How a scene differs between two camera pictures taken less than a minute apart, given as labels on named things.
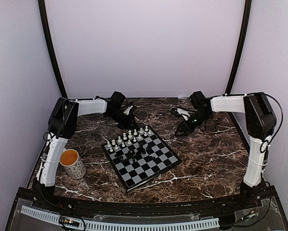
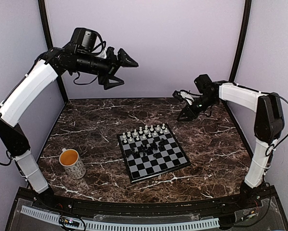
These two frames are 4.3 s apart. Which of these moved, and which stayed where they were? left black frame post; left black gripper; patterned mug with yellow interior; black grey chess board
Moved: black grey chess board; left black gripper
Stayed: patterned mug with yellow interior; left black frame post
